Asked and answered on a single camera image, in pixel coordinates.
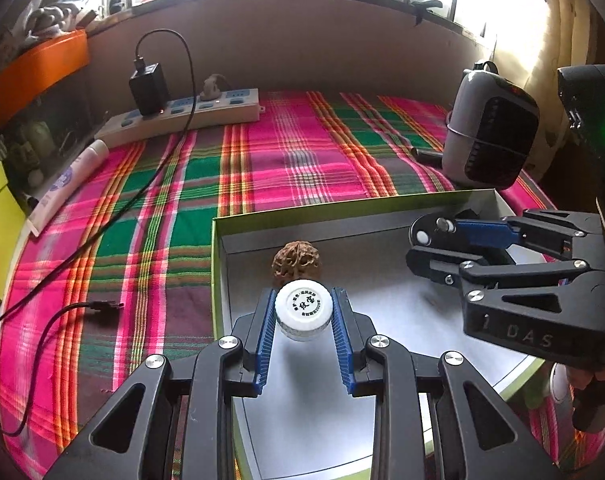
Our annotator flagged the white pink cream tube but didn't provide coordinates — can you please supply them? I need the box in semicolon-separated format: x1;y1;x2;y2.
28;139;109;236

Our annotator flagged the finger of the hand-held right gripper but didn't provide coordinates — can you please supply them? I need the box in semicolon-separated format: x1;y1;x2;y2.
407;247;605;361
410;208;605;257

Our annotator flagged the yellowish curtain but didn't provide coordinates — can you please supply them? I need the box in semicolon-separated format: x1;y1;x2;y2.
493;0;598;171

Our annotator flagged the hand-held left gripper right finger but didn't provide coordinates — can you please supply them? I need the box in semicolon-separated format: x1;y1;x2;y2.
331;287;563;480

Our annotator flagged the white power strip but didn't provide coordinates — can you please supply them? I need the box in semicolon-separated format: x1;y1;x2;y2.
95;87;266;150

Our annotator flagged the black charger with cable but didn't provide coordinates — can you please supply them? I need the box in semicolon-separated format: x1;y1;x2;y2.
0;30;190;436

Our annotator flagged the black charger adapter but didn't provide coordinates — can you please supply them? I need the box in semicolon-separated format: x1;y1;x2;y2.
128;57;170;117

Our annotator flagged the white black desk heater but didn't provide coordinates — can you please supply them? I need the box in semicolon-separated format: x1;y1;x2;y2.
440;61;541;191

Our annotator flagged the rough ridged walnut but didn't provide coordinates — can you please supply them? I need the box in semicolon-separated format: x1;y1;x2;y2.
272;241;323;283

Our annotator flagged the grey cloth bundle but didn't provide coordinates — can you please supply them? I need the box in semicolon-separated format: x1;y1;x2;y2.
12;0;103;46

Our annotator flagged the glass tank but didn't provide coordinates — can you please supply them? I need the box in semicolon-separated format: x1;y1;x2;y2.
0;67;108;206

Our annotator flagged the white plug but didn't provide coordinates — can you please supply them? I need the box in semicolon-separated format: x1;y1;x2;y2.
200;74;228;101

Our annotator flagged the pink green plaid cloth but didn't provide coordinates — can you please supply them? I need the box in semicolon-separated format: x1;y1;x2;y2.
0;90;583;476

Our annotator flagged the orange tank lid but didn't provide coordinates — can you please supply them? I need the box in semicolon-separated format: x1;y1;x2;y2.
0;29;90;128

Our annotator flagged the green cardboard box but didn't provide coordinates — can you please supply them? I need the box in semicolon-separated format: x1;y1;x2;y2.
211;187;558;480

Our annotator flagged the white bottle cap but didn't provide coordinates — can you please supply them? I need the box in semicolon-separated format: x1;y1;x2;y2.
275;281;333;343

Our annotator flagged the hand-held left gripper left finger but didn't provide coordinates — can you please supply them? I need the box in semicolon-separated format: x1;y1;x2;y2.
47;287;278;480

